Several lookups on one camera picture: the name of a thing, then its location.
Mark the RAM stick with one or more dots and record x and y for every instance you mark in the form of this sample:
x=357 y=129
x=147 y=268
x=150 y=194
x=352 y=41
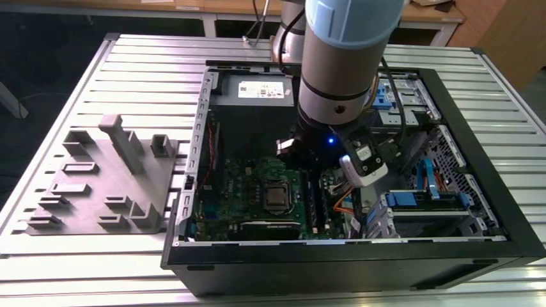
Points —
x=324 y=208
x=313 y=204

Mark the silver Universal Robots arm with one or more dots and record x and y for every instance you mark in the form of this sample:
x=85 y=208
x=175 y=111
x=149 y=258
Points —
x=337 y=80

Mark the grey power supply unit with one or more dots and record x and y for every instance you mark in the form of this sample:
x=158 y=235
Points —
x=252 y=124

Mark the silver CPU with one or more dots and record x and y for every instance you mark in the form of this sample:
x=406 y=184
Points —
x=277 y=196

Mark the CPU socket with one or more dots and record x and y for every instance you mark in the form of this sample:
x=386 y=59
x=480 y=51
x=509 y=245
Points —
x=277 y=210

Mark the green motherboard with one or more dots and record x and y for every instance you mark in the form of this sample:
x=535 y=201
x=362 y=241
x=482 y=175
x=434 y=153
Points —
x=244 y=192

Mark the blue disk carrier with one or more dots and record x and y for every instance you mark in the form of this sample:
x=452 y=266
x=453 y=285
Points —
x=404 y=199
x=384 y=102

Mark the black graphics card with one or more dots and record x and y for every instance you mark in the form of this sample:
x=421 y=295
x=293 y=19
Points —
x=269 y=228

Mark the silver drive cage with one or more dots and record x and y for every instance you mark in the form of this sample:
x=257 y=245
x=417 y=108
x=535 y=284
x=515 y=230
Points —
x=420 y=96

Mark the silver disk bay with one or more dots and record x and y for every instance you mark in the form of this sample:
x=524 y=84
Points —
x=426 y=215

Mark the black open PC case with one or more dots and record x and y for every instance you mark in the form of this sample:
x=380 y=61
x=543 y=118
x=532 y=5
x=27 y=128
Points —
x=341 y=259

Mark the grey parts rack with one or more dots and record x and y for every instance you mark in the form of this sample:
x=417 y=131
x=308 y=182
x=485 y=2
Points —
x=111 y=179

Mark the black table corner cap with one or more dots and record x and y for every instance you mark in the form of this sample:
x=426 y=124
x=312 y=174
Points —
x=111 y=36
x=478 y=51

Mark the wooden workbench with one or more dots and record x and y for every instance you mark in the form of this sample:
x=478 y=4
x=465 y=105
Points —
x=426 y=14

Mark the brown cabinet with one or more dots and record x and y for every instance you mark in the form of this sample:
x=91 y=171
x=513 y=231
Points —
x=512 y=38

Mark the small grey wrist camera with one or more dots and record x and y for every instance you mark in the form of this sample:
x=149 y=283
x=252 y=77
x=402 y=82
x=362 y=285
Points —
x=285 y=146

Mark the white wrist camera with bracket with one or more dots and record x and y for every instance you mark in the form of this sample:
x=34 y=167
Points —
x=362 y=176

